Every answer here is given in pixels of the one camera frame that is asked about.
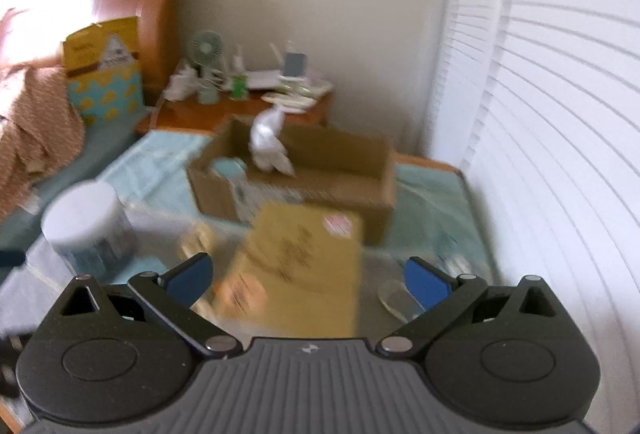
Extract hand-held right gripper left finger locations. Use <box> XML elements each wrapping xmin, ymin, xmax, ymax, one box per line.
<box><xmin>47</xmin><ymin>253</ymin><xmax>243</xmax><ymax>360</ymax></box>

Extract yellow tissue pack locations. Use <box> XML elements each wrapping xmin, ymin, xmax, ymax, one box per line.
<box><xmin>215</xmin><ymin>201</ymin><xmax>365</xmax><ymax>340</ymax></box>

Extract small green desk fan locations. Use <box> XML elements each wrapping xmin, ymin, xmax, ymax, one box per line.
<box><xmin>190</xmin><ymin>31</ymin><xmax>224</xmax><ymax>102</ymax></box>

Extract white phone stand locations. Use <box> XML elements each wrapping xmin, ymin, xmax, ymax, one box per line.
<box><xmin>282</xmin><ymin>42</ymin><xmax>308</xmax><ymax>80</ymax></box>

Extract white remote control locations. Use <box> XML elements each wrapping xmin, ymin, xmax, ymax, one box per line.
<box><xmin>260</xmin><ymin>92</ymin><xmax>316</xmax><ymax>112</ymax></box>

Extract brown patterned blanket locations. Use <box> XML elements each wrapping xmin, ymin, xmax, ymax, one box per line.
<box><xmin>0</xmin><ymin>64</ymin><xmax>86</xmax><ymax>220</ymax></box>

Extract white router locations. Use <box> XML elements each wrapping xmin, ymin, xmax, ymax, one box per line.
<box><xmin>245</xmin><ymin>44</ymin><xmax>281</xmax><ymax>90</ymax></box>

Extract white tissue in box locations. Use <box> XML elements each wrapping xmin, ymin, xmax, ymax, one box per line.
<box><xmin>249</xmin><ymin>107</ymin><xmax>297</xmax><ymax>177</ymax></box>

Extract crumpled blue face mask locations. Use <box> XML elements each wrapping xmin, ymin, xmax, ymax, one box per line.
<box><xmin>210</xmin><ymin>157</ymin><xmax>247</xmax><ymax>180</ymax></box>

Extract white window blinds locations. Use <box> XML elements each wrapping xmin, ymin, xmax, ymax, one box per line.
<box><xmin>430</xmin><ymin>0</ymin><xmax>640</xmax><ymax>390</ymax></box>

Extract white cylindrical container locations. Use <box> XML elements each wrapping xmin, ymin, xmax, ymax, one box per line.
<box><xmin>40</xmin><ymin>181</ymin><xmax>138</xmax><ymax>272</ymax></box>

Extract white charger plug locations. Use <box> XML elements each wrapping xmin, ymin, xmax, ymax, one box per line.
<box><xmin>165</xmin><ymin>59</ymin><xmax>201</xmax><ymax>100</ymax></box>

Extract yellow duck print bag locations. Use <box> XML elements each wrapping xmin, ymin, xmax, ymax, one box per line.
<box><xmin>61</xmin><ymin>17</ymin><xmax>146</xmax><ymax>125</ymax></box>

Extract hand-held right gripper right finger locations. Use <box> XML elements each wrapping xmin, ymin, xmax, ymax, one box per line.
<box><xmin>376</xmin><ymin>257</ymin><xmax>571</xmax><ymax>357</ymax></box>

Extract clear plastic piece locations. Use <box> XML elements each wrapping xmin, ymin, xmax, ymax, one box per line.
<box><xmin>378</xmin><ymin>279</ymin><xmax>426</xmax><ymax>320</ymax></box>

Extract wooden nightstand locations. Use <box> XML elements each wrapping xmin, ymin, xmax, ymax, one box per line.
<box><xmin>150</xmin><ymin>79</ymin><xmax>333</xmax><ymax>132</ymax></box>

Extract teal bed sheet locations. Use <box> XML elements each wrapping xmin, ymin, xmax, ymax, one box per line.
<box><xmin>0</xmin><ymin>119</ymin><xmax>146</xmax><ymax>255</ymax></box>

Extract brown cardboard box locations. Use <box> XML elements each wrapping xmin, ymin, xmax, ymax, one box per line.
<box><xmin>187</xmin><ymin>115</ymin><xmax>396</xmax><ymax>245</ymax></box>

